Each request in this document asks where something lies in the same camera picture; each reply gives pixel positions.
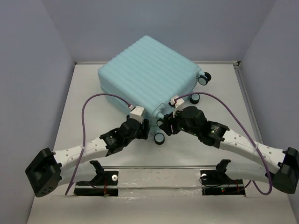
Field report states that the light blue hard-shell suitcase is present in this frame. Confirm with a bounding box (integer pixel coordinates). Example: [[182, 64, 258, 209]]
[[98, 35, 211, 145]]

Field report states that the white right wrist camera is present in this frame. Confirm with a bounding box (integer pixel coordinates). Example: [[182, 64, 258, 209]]
[[169, 95, 185, 117]]

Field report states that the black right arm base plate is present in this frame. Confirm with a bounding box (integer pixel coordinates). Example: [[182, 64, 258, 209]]
[[199, 170, 246, 196]]

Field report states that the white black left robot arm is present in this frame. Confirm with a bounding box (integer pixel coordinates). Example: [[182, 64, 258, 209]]
[[25, 118, 150, 197]]

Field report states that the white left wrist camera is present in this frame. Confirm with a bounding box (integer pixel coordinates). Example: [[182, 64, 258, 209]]
[[128, 105, 145, 124]]

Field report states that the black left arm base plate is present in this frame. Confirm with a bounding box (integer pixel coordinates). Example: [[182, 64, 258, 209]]
[[73, 161, 119, 197]]

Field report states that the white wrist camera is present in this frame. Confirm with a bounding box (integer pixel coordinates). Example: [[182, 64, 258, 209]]
[[128, 105, 145, 124], [169, 95, 185, 117]]

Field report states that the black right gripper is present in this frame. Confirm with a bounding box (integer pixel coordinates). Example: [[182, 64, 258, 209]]
[[160, 105, 199, 136]]

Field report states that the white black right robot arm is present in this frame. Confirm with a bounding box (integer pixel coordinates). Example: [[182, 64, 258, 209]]
[[157, 106, 299, 194]]

